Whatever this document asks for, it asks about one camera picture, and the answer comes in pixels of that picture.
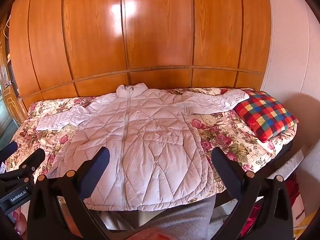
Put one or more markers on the person's left hand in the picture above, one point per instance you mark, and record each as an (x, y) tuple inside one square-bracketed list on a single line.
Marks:
[(20, 221)]

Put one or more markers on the wooden door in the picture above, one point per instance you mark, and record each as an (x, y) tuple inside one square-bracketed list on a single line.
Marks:
[(10, 105)]

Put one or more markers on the wooden wardrobe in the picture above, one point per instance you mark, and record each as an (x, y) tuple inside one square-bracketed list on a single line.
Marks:
[(150, 30)]

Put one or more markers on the person's grey trousers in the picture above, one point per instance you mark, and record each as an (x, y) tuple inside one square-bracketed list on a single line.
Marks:
[(180, 220)]

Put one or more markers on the white quilted jacket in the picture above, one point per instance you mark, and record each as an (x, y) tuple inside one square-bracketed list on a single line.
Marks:
[(150, 142)]

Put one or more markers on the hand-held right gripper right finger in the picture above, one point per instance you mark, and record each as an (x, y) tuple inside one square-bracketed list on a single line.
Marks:
[(220, 160)]

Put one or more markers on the checkered pillow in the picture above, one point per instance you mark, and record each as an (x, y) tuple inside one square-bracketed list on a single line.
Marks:
[(265, 112)]

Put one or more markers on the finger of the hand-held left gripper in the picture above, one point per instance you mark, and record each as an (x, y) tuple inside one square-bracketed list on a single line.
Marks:
[(35, 158), (10, 150)]

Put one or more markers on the floral bedspread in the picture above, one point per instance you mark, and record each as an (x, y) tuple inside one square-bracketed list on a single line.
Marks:
[(220, 130)]

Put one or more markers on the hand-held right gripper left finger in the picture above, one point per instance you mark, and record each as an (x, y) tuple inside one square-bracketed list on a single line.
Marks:
[(101, 160)]

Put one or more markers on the white panel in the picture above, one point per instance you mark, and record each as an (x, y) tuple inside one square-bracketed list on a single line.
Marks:
[(290, 165)]

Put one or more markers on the yellow object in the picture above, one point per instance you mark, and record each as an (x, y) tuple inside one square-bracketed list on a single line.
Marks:
[(307, 221)]

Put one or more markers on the dark bed frame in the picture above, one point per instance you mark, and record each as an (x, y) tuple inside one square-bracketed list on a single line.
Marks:
[(285, 150)]

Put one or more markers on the red cloth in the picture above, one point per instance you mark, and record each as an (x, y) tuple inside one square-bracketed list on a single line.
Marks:
[(253, 217)]

